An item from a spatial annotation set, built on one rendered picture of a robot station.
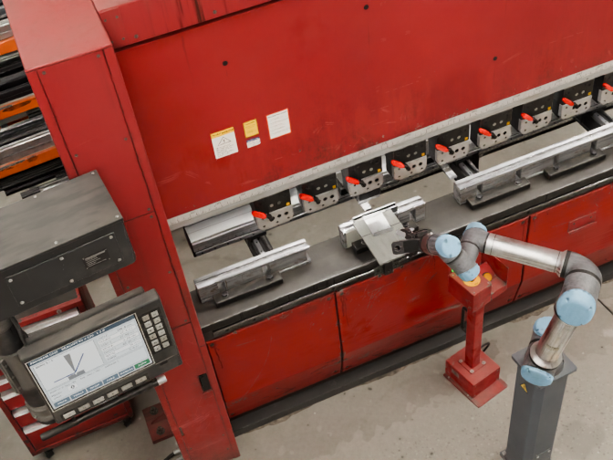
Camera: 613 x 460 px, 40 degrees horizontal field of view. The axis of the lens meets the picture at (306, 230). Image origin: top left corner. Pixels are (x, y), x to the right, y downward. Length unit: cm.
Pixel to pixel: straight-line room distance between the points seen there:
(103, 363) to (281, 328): 111
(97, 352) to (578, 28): 221
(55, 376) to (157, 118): 90
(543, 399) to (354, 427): 106
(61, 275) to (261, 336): 137
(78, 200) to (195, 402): 142
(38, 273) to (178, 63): 83
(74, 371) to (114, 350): 14
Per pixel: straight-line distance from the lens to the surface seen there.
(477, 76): 342
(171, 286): 313
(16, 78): 470
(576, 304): 284
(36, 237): 248
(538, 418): 362
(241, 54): 287
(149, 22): 270
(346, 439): 414
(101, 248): 249
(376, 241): 353
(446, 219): 379
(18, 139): 495
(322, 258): 365
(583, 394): 433
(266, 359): 381
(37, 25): 266
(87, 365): 278
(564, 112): 383
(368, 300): 380
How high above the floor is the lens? 357
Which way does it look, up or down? 46 degrees down
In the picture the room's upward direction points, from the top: 8 degrees counter-clockwise
